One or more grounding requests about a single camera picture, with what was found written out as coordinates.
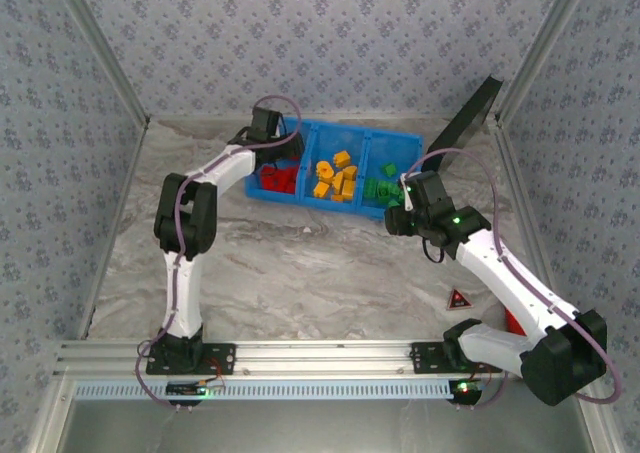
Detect blue three-compartment bin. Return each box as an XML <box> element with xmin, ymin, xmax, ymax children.
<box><xmin>243</xmin><ymin>117</ymin><xmax>426</xmax><ymax>222</ymax></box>

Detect red triangle sticker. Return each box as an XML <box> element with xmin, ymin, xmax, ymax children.
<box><xmin>446</xmin><ymin>287</ymin><xmax>472</xmax><ymax>312</ymax></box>

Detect black flat tray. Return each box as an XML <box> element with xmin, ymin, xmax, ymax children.
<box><xmin>428</xmin><ymin>74</ymin><xmax>505</xmax><ymax>172</ymax></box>

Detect red plastic block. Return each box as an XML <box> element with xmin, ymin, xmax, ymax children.
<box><xmin>503</xmin><ymin>307</ymin><xmax>527</xmax><ymax>337</ymax></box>

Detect thin black looped cable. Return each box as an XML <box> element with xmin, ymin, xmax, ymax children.
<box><xmin>422</xmin><ymin>236</ymin><xmax>447</xmax><ymax>265</ymax></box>

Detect aluminium frame side rail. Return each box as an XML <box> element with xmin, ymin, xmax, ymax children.
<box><xmin>77</xmin><ymin>117</ymin><xmax>151</xmax><ymax>342</ymax></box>
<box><xmin>492</xmin><ymin>117</ymin><xmax>564</xmax><ymax>304</ymax></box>

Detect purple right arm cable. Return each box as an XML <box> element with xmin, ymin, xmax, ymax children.
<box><xmin>398</xmin><ymin>147</ymin><xmax>625</xmax><ymax>409</ymax></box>

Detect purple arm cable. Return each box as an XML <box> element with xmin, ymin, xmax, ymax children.
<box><xmin>133</xmin><ymin>94</ymin><xmax>303</xmax><ymax>409</ymax></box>
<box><xmin>398</xmin><ymin>147</ymin><xmax>625</xmax><ymax>409</ymax></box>

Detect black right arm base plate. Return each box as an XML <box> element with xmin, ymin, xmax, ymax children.
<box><xmin>410</xmin><ymin>341</ymin><xmax>501</xmax><ymax>374</ymax></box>

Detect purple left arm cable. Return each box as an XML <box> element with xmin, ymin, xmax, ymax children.
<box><xmin>133</xmin><ymin>94</ymin><xmax>303</xmax><ymax>409</ymax></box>

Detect aluminium mounting rail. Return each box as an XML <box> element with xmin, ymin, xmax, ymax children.
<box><xmin>54</xmin><ymin>340</ymin><xmax>526</xmax><ymax>378</ymax></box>

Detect aluminium frame post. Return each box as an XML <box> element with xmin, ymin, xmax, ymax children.
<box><xmin>494</xmin><ymin>0</ymin><xmax>596</xmax><ymax>127</ymax></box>
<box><xmin>49</xmin><ymin>0</ymin><xmax>151</xmax><ymax>127</ymax></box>

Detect light blue slotted cable duct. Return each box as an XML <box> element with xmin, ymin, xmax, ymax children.
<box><xmin>73</xmin><ymin>378</ymin><xmax>456</xmax><ymax>402</ymax></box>

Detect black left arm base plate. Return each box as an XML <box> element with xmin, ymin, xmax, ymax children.
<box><xmin>145</xmin><ymin>341</ymin><xmax>237</xmax><ymax>376</ymax></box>

